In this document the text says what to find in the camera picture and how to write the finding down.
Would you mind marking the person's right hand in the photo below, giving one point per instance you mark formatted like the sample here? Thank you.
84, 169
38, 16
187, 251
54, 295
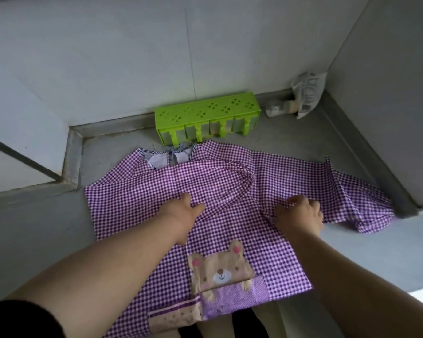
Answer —
299, 221

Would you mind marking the person's left hand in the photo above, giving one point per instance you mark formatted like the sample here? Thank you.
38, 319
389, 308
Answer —
181, 220

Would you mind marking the person's left thumb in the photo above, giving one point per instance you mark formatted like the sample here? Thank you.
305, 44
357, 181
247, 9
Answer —
198, 210

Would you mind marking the person's right thumb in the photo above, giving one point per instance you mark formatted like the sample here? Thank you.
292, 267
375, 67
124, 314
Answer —
280, 211

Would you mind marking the purple checked smock with bear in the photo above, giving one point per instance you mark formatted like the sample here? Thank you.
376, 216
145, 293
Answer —
232, 179

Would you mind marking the person's left forearm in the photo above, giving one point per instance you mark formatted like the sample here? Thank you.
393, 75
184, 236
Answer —
109, 271

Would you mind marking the person's right forearm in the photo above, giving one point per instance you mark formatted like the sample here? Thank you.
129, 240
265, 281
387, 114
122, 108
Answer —
338, 278

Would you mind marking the green plastic condiment rack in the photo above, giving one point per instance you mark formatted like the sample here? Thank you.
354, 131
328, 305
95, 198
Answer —
204, 110

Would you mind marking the small white beige bottle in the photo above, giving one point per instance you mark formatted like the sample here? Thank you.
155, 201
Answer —
280, 109

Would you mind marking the black trousers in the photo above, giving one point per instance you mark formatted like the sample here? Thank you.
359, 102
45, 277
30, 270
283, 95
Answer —
248, 325

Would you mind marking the clear printed plastic bag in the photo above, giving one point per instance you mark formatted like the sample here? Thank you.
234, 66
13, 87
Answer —
310, 93

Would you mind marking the black sleeve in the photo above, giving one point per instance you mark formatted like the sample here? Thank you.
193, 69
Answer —
21, 322

